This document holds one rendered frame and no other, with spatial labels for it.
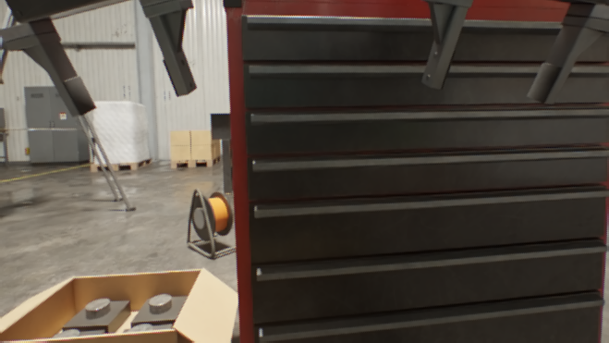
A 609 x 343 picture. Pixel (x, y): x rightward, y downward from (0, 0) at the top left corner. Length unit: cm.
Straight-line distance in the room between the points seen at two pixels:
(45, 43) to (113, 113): 658
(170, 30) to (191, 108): 840
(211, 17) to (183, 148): 393
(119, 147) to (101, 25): 391
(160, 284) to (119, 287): 13
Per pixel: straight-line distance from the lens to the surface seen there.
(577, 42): 43
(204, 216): 186
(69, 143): 924
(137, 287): 122
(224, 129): 352
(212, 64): 880
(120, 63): 945
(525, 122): 68
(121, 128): 694
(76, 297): 131
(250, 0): 56
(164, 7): 35
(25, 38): 44
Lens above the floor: 69
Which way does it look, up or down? 4 degrees down
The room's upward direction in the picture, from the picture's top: 1 degrees counter-clockwise
